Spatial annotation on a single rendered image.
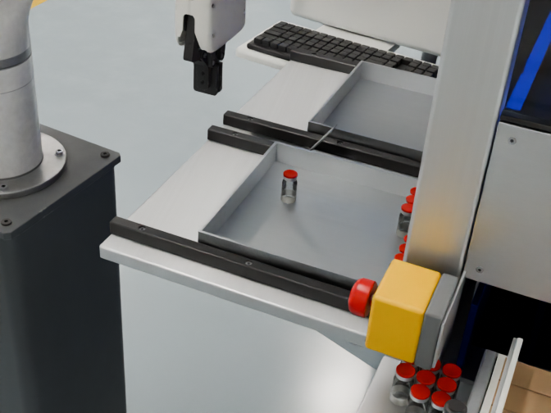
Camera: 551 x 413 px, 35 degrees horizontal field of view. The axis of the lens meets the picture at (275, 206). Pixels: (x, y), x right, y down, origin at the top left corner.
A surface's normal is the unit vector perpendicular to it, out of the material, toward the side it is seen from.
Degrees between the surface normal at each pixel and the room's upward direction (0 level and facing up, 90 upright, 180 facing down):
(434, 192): 90
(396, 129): 0
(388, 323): 90
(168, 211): 0
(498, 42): 90
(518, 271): 90
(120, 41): 0
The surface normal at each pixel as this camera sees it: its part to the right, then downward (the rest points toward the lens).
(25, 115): 0.88, 0.32
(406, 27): -0.50, 0.47
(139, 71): 0.06, -0.82
